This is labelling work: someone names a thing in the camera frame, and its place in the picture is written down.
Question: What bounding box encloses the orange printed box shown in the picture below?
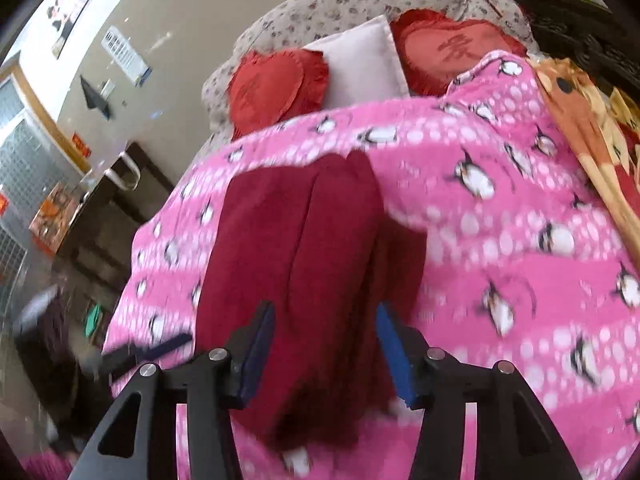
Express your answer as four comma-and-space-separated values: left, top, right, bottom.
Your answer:
29, 182, 81, 253

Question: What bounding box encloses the orange cartoon blanket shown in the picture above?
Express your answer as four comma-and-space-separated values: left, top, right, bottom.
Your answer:
532, 57, 640, 241

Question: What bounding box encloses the dark wooden table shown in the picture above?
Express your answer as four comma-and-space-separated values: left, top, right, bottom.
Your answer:
55, 142, 173, 281

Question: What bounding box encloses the red heart cushion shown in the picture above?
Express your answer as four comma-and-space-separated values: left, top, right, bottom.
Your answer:
390, 8, 531, 98
227, 47, 331, 133

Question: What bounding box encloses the white pillow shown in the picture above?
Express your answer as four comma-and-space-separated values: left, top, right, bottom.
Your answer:
302, 14, 411, 111

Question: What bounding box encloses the frosted glass door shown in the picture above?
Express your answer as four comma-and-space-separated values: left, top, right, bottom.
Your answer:
0, 67, 93, 311

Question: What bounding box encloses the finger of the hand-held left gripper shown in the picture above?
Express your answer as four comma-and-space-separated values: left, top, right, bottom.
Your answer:
102, 334, 193, 376

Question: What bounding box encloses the wall poster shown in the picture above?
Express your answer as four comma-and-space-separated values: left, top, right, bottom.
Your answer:
47, 0, 96, 58

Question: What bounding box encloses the pink penguin blanket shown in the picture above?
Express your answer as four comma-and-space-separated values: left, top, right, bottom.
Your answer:
102, 52, 640, 480

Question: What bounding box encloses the white paper notice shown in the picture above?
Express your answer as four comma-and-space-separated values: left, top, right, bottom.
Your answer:
102, 25, 151, 83

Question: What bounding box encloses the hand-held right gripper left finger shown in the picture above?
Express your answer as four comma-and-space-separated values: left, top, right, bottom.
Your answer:
67, 301, 277, 480

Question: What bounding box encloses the black wall bracket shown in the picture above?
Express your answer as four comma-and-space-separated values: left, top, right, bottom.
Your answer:
80, 75, 116, 121

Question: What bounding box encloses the dark carved wooden furniture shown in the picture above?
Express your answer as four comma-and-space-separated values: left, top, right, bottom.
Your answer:
500, 0, 640, 111

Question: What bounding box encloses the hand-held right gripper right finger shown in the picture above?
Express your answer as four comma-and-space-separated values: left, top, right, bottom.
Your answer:
375, 302, 583, 480

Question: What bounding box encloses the dark red garment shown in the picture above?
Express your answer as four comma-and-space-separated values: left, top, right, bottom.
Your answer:
197, 151, 428, 453

